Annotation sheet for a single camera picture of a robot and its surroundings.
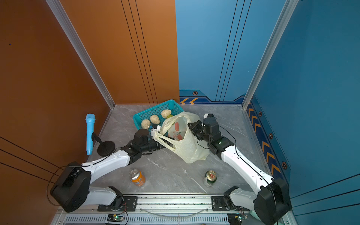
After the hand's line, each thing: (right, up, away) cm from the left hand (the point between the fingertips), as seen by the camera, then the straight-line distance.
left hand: (172, 139), depth 81 cm
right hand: (+9, +10, -5) cm, 14 cm away
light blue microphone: (-46, +12, -2) cm, 48 cm away
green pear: (-4, +14, +26) cm, 30 cm away
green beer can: (+21, -18, -9) cm, 29 cm away
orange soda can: (-18, -18, -9) cm, 27 cm away
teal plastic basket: (-4, +23, +31) cm, 38 cm away
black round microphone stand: (-46, -8, +13) cm, 48 cm away
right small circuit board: (+36, -37, -12) cm, 53 cm away
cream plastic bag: (+2, +2, +5) cm, 6 cm away
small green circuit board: (-26, -38, -11) cm, 48 cm away
